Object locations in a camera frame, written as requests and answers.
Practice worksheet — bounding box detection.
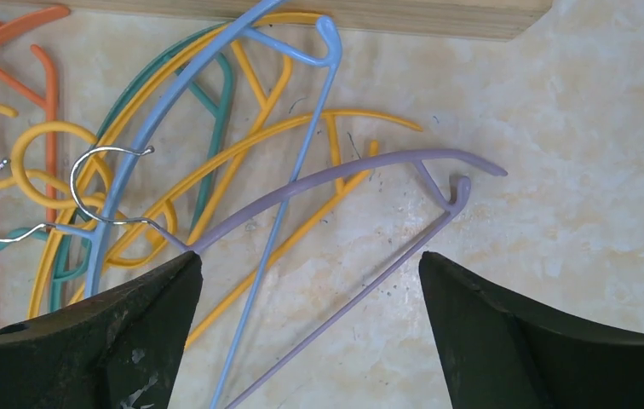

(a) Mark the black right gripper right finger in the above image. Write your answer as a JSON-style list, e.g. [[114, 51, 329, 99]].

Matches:
[[418, 251, 644, 408]]

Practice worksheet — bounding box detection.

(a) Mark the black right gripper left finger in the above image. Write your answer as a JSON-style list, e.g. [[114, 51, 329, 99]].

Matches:
[[0, 251, 203, 408]]

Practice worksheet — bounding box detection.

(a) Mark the lilac plastic hanger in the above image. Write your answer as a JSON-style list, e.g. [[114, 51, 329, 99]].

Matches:
[[70, 146, 508, 408]]

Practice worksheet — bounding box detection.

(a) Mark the light blue plastic hanger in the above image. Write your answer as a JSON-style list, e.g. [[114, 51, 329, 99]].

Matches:
[[0, 0, 343, 409]]

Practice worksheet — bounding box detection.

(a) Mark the teal plastic hanger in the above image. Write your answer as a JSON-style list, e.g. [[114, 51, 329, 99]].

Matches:
[[0, 27, 235, 312]]

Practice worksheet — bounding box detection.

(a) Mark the wooden hanger rack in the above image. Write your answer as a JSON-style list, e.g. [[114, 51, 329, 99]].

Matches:
[[0, 1, 552, 41]]

